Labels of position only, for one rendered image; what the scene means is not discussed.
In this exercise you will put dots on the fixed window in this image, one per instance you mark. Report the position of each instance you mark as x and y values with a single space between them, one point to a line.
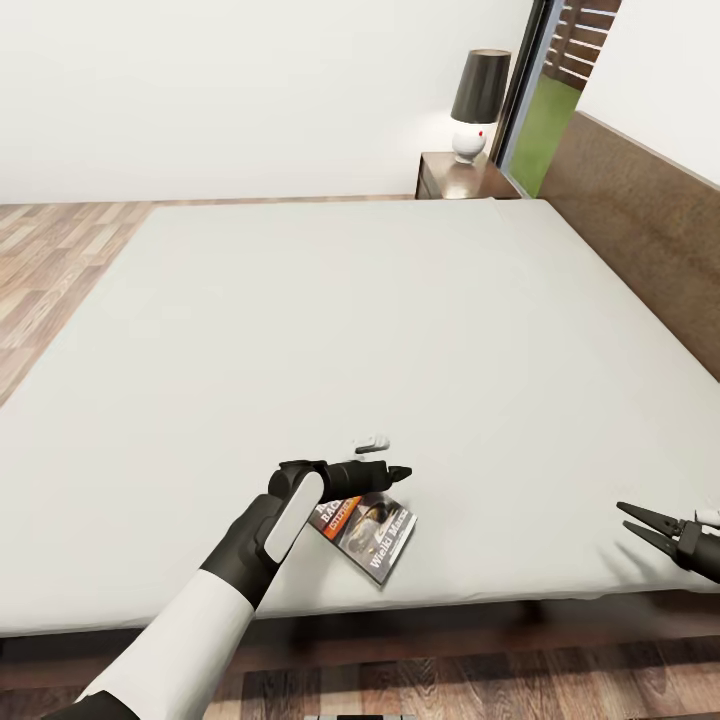
561 44

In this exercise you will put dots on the table lamp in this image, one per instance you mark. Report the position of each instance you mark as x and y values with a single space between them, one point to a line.
479 100

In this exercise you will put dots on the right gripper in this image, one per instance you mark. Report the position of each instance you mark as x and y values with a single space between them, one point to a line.
683 540

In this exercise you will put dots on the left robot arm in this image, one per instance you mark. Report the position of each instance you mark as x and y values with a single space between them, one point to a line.
172 670

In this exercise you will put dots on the bed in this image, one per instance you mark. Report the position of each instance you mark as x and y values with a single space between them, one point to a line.
534 361

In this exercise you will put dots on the hardback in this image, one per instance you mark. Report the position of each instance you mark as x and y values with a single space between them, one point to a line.
369 530

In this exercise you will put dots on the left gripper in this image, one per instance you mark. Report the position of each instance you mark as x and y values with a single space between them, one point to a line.
372 476

